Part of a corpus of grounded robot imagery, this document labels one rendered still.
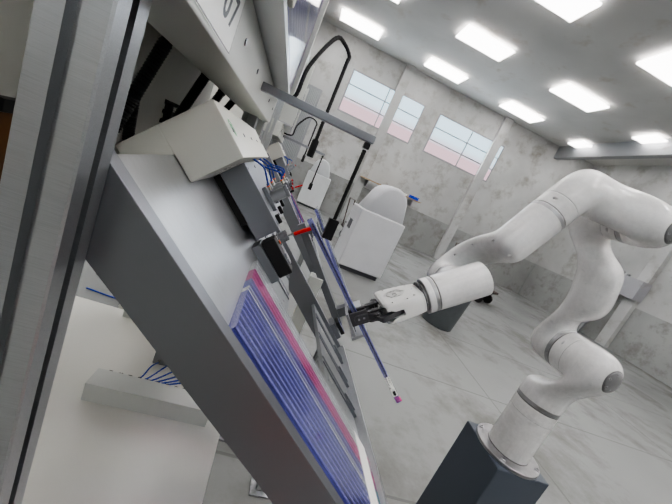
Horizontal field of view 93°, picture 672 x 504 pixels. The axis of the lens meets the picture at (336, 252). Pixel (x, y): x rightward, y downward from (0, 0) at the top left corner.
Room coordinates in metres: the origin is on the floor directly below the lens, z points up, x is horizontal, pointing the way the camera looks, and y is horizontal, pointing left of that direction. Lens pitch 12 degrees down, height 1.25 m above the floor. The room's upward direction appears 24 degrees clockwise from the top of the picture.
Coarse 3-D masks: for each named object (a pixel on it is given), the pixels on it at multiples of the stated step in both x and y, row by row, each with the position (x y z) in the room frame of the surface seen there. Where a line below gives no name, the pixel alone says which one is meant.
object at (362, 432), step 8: (344, 352) 0.98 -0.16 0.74; (344, 360) 0.94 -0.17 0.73; (344, 368) 0.90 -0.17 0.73; (352, 384) 0.82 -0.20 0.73; (352, 392) 0.79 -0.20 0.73; (352, 400) 0.77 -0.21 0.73; (360, 408) 0.74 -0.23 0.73; (360, 416) 0.71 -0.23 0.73; (360, 424) 0.69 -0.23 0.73; (360, 432) 0.67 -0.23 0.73; (360, 440) 0.64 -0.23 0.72; (368, 440) 0.64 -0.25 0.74; (368, 448) 0.62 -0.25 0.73; (368, 456) 0.60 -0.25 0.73; (376, 464) 0.59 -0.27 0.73; (376, 472) 0.56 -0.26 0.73; (376, 480) 0.55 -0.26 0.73; (384, 496) 0.52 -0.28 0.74
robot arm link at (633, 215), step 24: (552, 192) 0.77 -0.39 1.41; (576, 192) 0.75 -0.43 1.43; (600, 192) 0.76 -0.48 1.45; (624, 192) 0.77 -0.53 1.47; (576, 216) 0.76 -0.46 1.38; (600, 216) 0.78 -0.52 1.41; (624, 216) 0.76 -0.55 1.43; (648, 216) 0.75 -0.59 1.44; (624, 240) 0.80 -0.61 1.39; (648, 240) 0.75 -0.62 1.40
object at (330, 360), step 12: (312, 312) 0.93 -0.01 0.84; (324, 324) 0.99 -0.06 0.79; (324, 336) 0.87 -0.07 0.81; (324, 348) 0.78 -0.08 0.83; (336, 348) 0.94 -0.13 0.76; (324, 360) 0.70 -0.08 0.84; (336, 360) 0.87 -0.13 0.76; (324, 372) 0.64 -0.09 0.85; (336, 372) 0.78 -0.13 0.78; (336, 384) 0.69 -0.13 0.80; (336, 396) 0.64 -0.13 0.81; (348, 396) 0.78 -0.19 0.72; (348, 408) 0.70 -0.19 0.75
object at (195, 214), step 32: (128, 160) 0.29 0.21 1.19; (160, 160) 0.36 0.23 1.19; (160, 192) 0.32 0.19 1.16; (192, 192) 0.41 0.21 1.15; (192, 224) 0.36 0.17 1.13; (224, 224) 0.47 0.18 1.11; (192, 256) 0.31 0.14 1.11; (224, 256) 0.40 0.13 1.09; (224, 288) 0.35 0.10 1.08; (288, 288) 0.71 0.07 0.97
